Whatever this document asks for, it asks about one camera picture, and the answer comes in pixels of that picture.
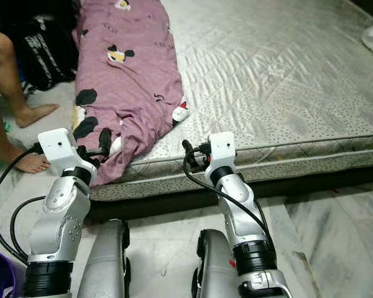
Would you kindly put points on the dark bed base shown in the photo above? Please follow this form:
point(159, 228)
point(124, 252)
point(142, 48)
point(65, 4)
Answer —
point(149, 208)

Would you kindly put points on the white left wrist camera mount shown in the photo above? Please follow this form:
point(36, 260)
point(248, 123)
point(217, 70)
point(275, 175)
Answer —
point(62, 149)

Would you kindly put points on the white quilted mattress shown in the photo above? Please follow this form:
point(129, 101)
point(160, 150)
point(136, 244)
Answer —
point(273, 74)

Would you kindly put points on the grey robot right leg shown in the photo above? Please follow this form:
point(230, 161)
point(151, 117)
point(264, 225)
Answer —
point(217, 267)

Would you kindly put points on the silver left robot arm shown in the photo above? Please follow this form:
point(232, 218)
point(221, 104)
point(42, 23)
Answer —
point(59, 230)

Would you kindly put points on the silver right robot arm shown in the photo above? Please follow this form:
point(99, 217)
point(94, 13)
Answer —
point(245, 217)

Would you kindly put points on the grey robot left leg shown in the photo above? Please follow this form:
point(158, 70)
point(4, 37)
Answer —
point(105, 267)

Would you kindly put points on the pink cartoon print blanket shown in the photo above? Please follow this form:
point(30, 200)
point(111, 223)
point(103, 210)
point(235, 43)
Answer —
point(124, 81)

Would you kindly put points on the purple bucket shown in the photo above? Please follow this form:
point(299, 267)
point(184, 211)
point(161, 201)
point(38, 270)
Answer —
point(3, 276)

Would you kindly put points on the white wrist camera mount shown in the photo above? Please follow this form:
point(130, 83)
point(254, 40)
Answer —
point(62, 149)
point(222, 151)

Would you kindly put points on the grey robot leg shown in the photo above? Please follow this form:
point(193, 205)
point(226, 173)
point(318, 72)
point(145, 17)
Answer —
point(217, 267)
point(105, 267)

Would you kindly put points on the bare person leg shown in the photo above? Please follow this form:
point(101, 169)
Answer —
point(6, 74)
point(31, 162)

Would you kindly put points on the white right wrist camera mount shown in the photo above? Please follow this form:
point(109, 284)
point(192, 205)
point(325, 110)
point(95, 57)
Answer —
point(222, 151)

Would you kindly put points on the black bag white print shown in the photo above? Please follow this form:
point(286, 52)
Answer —
point(46, 53)

